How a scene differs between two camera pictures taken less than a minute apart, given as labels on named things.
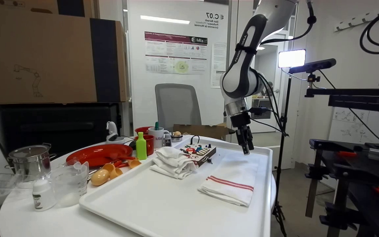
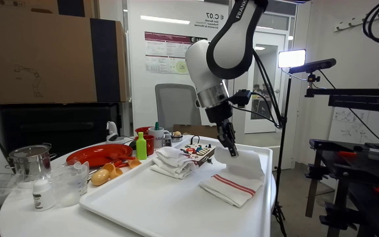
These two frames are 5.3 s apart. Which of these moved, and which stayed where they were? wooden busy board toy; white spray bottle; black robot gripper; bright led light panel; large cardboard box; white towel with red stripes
Moved: white towel with red stripes; black robot gripper
Stayed: white spray bottle; wooden busy board toy; large cardboard box; bright led light panel
